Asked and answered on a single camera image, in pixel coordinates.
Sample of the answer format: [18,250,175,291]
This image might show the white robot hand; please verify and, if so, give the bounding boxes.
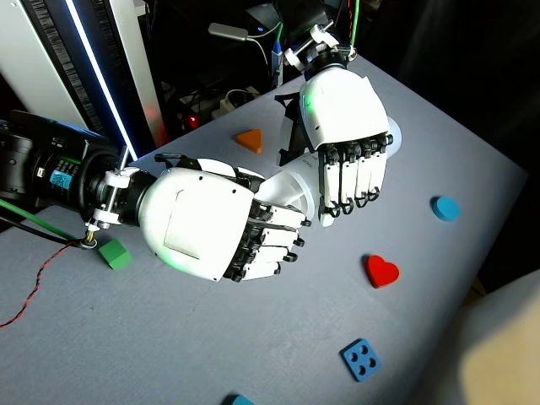
[273,62,394,229]
[135,152,313,284]

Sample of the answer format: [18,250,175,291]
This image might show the green block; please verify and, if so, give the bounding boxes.
[98,238,132,271]

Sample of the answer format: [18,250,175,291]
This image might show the orange triangle block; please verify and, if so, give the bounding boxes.
[235,128,264,155]

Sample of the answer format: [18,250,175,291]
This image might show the white power strip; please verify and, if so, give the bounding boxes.
[209,86,261,120]

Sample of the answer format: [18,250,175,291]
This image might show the grey usb hub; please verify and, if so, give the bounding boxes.
[208,23,251,43]

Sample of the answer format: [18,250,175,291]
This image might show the grey table cloth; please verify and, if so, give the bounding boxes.
[0,54,531,405]

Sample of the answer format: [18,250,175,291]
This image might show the blue round block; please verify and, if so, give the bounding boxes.
[429,196,462,222]

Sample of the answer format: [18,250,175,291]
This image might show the red heart block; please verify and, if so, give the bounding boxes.
[363,254,401,289]

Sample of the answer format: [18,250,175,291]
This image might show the white column with black strips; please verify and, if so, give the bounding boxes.
[0,0,170,161]

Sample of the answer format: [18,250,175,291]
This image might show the teal trapezoid block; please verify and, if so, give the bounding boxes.
[221,393,258,405]

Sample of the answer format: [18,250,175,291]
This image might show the blue square four-hole block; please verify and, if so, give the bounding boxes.
[339,337,384,383]

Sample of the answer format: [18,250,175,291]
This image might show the white cable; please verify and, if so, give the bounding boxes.
[246,20,284,88]

